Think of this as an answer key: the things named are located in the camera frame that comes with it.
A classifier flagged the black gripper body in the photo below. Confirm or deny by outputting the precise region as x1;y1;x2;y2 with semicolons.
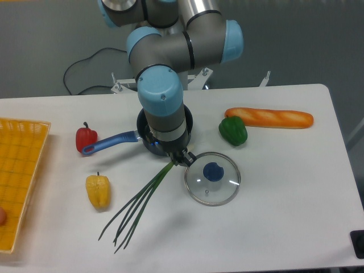
155;135;190;160

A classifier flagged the green onion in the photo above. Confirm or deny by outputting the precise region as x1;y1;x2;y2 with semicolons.
98;160;177;254

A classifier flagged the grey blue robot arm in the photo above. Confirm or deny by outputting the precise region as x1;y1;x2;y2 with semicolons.
94;1;244;166

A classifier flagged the glass lid with blue knob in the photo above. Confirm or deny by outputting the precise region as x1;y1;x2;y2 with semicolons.
184;152;241;206

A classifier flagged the green bell pepper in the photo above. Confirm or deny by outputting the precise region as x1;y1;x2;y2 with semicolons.
218;116;248;147

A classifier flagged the baguette bread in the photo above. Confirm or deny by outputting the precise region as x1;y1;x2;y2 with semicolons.
225;107;314;129

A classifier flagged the yellow bell pepper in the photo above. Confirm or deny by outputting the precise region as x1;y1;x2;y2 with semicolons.
85;172;111;210

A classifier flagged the red bell pepper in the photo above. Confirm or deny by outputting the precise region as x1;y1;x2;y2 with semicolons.
75;122;98;153

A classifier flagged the yellow woven basket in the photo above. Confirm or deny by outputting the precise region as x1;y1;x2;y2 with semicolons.
1;118;51;254

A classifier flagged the black object at table corner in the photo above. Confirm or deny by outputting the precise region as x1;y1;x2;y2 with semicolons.
350;230;364;259

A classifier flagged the dark pot with blue handle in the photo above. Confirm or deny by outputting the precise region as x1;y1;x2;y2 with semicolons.
81;104;194;157

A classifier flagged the white table clamp bracket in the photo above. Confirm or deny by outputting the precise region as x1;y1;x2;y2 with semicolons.
259;71;271;87

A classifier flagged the black cable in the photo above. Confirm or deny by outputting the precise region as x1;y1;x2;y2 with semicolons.
63;47;131;96

